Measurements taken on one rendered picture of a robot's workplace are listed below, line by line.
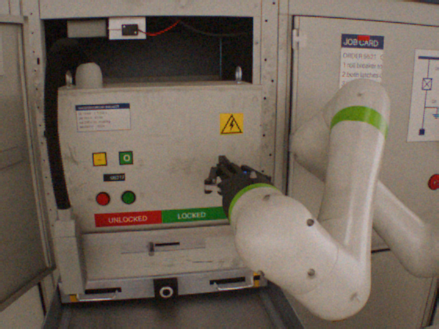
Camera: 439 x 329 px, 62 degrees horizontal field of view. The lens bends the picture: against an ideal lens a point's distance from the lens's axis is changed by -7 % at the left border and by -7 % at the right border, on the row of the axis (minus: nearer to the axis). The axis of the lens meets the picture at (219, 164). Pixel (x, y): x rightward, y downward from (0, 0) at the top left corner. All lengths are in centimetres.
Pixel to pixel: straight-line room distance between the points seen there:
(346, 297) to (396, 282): 105
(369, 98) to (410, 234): 38
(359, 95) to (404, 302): 105
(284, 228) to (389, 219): 56
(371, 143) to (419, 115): 66
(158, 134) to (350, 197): 46
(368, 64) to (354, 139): 55
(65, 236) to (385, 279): 113
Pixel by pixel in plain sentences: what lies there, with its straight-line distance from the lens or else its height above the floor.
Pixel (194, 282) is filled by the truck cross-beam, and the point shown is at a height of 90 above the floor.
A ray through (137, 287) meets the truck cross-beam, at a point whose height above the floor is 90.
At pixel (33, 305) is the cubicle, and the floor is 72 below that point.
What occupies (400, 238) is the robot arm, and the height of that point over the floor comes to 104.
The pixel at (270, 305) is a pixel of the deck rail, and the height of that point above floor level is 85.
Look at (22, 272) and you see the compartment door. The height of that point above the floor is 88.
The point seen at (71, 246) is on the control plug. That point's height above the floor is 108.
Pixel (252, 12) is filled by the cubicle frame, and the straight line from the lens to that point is 114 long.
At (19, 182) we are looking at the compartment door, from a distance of 116.
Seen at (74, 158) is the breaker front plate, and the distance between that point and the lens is 92.
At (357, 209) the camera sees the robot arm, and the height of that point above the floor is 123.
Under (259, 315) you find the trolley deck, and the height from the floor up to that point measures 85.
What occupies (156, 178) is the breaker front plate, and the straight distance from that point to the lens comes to 92.
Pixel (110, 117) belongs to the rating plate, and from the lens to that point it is 89.
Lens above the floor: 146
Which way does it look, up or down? 16 degrees down
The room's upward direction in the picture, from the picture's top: straight up
